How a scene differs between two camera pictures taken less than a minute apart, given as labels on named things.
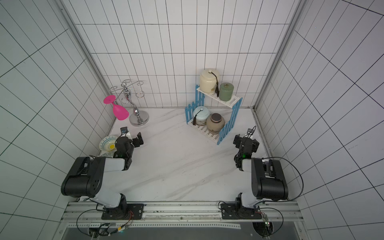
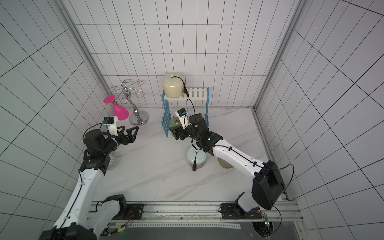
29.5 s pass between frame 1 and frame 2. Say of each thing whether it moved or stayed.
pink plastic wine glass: stayed
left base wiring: stayed
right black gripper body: moved
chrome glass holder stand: stayed
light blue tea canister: moved
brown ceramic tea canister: moved
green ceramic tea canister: moved
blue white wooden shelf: moved
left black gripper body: moved
